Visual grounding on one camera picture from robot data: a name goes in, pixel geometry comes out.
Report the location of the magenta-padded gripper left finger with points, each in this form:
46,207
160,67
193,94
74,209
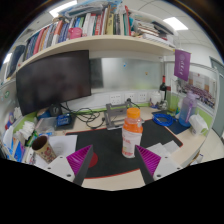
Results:
77,162

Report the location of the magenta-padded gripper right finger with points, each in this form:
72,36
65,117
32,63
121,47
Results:
150,162

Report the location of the purple translucent water bottle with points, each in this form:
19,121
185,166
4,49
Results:
187,110

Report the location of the flat round red coaster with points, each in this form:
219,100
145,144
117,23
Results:
94,160

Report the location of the white folded paper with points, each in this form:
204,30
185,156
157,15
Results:
164,148

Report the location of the white paper sheet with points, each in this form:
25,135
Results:
63,145

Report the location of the orange-capped drink bottle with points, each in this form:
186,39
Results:
132,133

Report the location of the patterned paper cup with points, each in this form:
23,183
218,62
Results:
44,148

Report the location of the black desk mat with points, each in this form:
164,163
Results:
113,143

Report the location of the blue small box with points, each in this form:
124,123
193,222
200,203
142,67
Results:
64,120

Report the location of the grey metal laptop stand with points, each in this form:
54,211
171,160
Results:
115,116

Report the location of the white power outlet strip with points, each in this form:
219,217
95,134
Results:
128,97

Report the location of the dark wine bottle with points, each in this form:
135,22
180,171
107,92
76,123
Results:
163,88

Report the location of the black computer monitor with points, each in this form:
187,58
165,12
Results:
53,80

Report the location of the purple hanging pennant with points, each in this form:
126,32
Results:
182,65

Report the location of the shelf with books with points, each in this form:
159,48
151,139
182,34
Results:
96,30

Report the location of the wall poster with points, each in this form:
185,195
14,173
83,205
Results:
196,89

